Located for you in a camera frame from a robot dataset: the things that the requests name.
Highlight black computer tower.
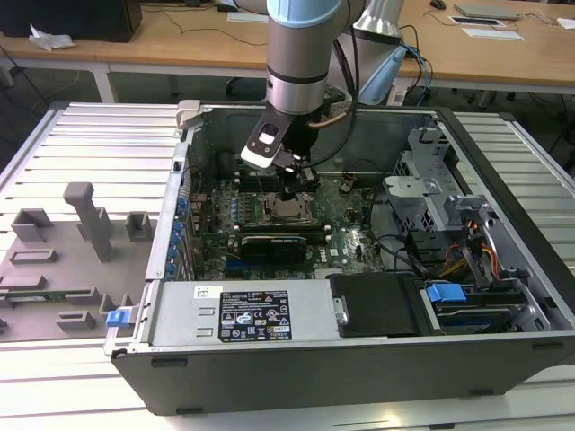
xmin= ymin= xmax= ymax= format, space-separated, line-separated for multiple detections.
xmin=0 ymin=0 xmax=144 ymax=44

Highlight white paper sheet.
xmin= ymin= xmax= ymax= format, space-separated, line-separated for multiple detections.
xmin=462 ymin=26 xmax=526 ymax=42

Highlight black drive bay cover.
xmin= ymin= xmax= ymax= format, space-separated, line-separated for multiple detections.
xmin=329 ymin=272 xmax=427 ymax=339

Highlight hard disk in blue carrier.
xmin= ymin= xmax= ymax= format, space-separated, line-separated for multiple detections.
xmin=426 ymin=281 xmax=516 ymax=334

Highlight green motherboard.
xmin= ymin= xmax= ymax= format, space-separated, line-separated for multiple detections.
xmin=188 ymin=172 xmax=392 ymax=282

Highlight silver metal drive cage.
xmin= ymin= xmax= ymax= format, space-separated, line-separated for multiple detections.
xmin=383 ymin=127 xmax=464 ymax=234

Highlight blue cable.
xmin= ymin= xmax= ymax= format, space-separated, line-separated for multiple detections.
xmin=402 ymin=43 xmax=435 ymax=107

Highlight CPU socket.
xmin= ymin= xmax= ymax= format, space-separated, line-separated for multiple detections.
xmin=262 ymin=191 xmax=316 ymax=226

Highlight black graphics card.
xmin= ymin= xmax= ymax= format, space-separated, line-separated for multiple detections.
xmin=240 ymin=233 xmax=309 ymax=270

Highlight wooden desk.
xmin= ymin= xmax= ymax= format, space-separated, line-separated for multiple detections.
xmin=0 ymin=0 xmax=575 ymax=105

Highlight grey parts rack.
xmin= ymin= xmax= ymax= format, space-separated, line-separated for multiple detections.
xmin=0 ymin=181 xmax=159 ymax=343

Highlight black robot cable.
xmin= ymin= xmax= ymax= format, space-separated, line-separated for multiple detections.
xmin=305 ymin=24 xmax=361 ymax=170

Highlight black internal cables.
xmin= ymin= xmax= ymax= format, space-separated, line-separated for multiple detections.
xmin=370 ymin=197 xmax=430 ymax=276

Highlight open black PC case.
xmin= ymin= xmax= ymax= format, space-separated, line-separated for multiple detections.
xmin=103 ymin=105 xmax=575 ymax=414

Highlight grey case release latch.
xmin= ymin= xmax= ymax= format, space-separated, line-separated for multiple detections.
xmin=175 ymin=100 xmax=201 ymax=132

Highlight grey closed laptop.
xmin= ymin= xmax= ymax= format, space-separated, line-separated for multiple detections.
xmin=453 ymin=2 xmax=525 ymax=22

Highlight silver power supply unit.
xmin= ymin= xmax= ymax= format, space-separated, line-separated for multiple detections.
xmin=147 ymin=280 xmax=338 ymax=347

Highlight black power supply label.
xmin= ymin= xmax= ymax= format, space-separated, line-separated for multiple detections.
xmin=217 ymin=289 xmax=294 ymax=343

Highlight crumpled white paper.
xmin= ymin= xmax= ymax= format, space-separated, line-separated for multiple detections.
xmin=29 ymin=22 xmax=76 ymax=51

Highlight green RAM stick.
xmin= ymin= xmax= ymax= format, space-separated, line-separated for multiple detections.
xmin=0 ymin=289 xmax=91 ymax=303

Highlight metal socket cover frame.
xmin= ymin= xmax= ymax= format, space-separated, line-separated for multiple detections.
xmin=266 ymin=196 xmax=312 ymax=224

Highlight grey plastic drive bracket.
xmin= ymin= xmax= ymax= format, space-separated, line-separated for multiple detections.
xmin=442 ymin=194 xmax=491 ymax=226

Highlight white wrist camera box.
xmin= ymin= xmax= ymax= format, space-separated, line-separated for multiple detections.
xmin=239 ymin=111 xmax=294 ymax=171

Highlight orange and yellow wires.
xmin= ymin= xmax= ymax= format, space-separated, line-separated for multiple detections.
xmin=442 ymin=218 xmax=500 ymax=279

